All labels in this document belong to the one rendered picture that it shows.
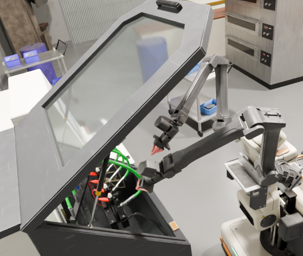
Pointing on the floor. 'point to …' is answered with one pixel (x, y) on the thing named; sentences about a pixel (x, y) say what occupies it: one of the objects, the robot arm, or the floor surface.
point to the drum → (46, 69)
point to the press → (23, 23)
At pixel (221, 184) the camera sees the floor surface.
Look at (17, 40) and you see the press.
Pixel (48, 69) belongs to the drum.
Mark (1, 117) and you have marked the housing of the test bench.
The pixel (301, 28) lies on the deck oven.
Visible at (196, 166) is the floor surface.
